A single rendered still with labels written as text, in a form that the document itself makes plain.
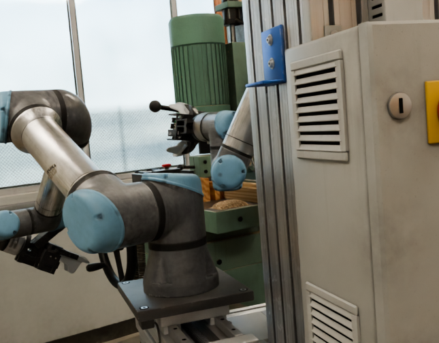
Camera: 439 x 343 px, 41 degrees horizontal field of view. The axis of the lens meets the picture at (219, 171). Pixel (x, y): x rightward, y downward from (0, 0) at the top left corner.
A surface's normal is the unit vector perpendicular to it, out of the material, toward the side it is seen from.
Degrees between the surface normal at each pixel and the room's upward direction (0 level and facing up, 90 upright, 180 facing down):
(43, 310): 90
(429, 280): 91
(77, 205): 93
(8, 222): 76
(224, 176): 90
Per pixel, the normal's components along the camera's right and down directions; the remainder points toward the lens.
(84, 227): -0.69, 0.18
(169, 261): -0.25, -0.20
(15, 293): 0.56, 0.03
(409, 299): 0.35, 0.07
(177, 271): -0.03, -0.22
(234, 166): 0.01, 0.08
